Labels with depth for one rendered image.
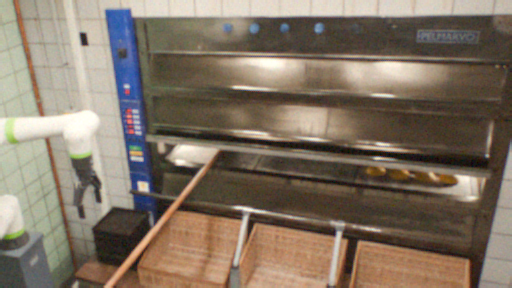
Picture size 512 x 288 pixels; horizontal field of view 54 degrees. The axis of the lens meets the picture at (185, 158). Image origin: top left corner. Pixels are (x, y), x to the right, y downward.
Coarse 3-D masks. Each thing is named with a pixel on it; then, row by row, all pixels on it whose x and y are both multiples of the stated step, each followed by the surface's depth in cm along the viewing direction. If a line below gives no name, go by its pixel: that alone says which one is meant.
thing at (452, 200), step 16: (176, 160) 318; (240, 176) 297; (256, 176) 293; (272, 176) 289; (288, 176) 287; (304, 176) 286; (352, 192) 272; (368, 192) 268; (384, 192) 264; (400, 192) 261; (416, 192) 260; (432, 192) 259
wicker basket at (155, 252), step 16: (176, 224) 327; (208, 224) 317; (224, 224) 313; (240, 224) 309; (160, 240) 320; (192, 240) 325; (208, 240) 320; (144, 256) 301; (160, 256) 323; (176, 256) 324; (192, 256) 323; (208, 256) 321; (224, 256) 317; (240, 256) 300; (144, 272) 296; (160, 272) 290; (176, 272) 309; (192, 272) 308; (208, 272) 307; (224, 272) 305
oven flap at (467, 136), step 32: (160, 96) 300; (192, 128) 291; (224, 128) 285; (256, 128) 277; (288, 128) 270; (320, 128) 263; (352, 128) 256; (384, 128) 250; (416, 128) 244; (448, 128) 238; (480, 128) 233
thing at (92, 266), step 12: (204, 252) 327; (84, 264) 326; (96, 264) 325; (288, 264) 309; (84, 276) 315; (96, 276) 314; (108, 276) 313; (132, 276) 311; (252, 276) 302; (348, 276) 294
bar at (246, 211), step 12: (132, 192) 288; (144, 192) 286; (204, 204) 270; (216, 204) 267; (228, 204) 265; (276, 216) 254; (288, 216) 252; (300, 216) 250; (336, 228) 242; (240, 240) 257; (336, 240) 241; (240, 252) 256; (336, 252) 239; (336, 264) 237
